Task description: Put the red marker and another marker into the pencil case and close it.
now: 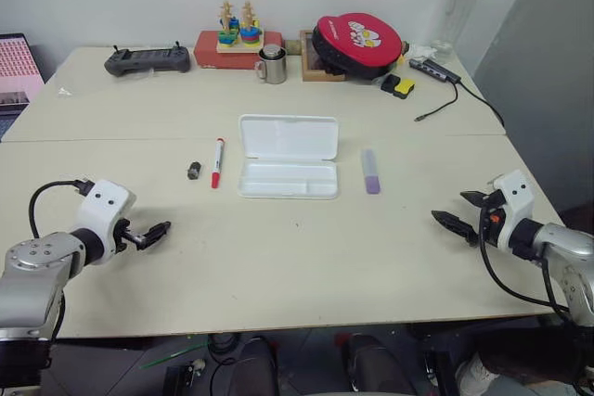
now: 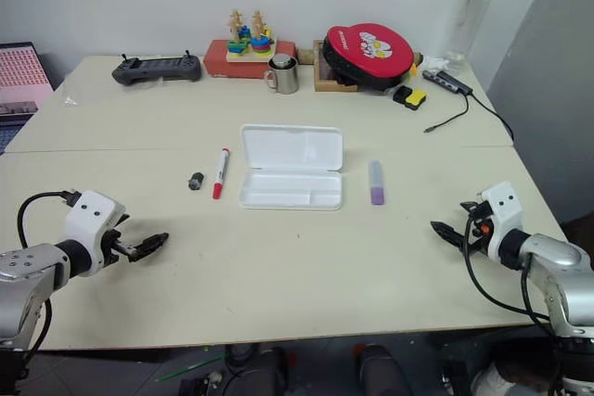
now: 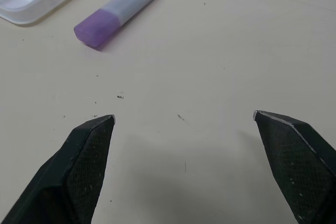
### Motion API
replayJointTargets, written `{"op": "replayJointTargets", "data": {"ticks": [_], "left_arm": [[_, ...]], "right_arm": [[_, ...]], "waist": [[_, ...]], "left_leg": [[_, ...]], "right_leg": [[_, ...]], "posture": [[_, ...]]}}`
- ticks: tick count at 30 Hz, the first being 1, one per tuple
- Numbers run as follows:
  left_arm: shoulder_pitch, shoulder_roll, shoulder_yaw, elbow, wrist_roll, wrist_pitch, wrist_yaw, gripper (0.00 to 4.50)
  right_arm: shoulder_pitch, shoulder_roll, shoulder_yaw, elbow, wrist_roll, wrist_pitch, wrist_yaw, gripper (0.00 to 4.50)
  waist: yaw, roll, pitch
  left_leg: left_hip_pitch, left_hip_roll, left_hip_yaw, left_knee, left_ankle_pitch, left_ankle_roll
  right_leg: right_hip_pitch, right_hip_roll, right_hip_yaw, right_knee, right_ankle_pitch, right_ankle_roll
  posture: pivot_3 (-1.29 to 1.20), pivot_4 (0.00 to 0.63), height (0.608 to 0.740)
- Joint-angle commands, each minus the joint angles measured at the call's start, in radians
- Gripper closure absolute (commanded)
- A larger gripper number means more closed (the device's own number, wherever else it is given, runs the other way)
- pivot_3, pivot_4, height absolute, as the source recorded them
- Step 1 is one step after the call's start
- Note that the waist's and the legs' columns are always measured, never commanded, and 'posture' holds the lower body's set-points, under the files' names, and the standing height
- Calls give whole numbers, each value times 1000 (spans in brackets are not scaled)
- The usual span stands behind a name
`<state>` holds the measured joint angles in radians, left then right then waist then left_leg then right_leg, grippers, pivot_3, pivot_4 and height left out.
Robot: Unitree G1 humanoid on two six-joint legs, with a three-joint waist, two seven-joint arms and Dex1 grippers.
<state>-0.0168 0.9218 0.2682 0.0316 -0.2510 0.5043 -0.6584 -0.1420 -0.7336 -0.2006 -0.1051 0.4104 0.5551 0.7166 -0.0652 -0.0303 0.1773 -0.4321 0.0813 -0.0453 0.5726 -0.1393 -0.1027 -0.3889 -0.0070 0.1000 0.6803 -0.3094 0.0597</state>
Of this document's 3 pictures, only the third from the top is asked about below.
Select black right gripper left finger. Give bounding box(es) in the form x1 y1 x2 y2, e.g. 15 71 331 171
0 114 116 224

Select purple highlighter pen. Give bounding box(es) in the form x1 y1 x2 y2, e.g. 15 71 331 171
73 0 163 51

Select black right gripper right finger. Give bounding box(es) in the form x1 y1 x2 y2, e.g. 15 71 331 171
253 110 336 224

